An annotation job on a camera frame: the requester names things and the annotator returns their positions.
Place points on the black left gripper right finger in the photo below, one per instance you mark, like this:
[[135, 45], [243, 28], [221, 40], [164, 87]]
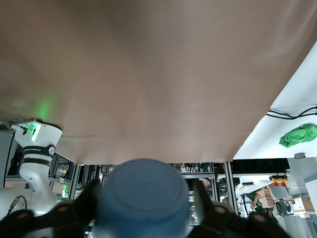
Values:
[[223, 223]]

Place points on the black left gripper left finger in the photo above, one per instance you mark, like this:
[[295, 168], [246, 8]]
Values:
[[69, 215]]

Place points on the blue plastic cup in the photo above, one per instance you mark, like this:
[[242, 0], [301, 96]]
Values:
[[143, 198]]

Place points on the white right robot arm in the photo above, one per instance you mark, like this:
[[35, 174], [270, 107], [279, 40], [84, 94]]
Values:
[[37, 173]]

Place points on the cardboard box stack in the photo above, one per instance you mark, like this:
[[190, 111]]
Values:
[[266, 198]]

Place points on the yellow red device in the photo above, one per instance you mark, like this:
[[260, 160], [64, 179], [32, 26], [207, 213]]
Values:
[[278, 179]]

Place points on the grey round tape roll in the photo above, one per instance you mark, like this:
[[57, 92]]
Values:
[[300, 155]]

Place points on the green crumpled cloth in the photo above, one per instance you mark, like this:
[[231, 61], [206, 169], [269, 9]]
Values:
[[299, 136]]

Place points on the brown table mat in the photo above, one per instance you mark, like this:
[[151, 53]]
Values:
[[148, 74]]

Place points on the aluminium frame post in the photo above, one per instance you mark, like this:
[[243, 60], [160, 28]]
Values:
[[229, 183]]

